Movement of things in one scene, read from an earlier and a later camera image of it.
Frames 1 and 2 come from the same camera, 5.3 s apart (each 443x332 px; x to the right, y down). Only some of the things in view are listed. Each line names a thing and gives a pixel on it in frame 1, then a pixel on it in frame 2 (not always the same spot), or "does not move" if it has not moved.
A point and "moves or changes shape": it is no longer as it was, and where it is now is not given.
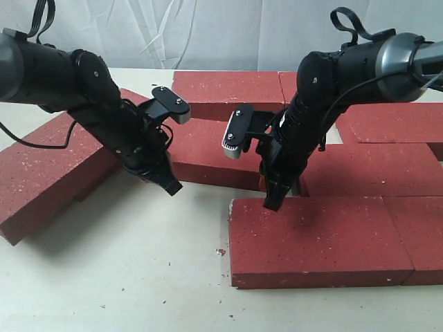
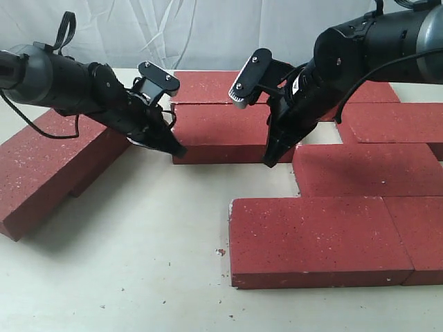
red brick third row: (342, 170) does not move
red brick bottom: (82, 192) → (94, 160)
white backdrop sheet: (214, 34) does not move
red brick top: (37, 180) does not move
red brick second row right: (392, 123) does not move
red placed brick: (198, 155) moves or changes shape
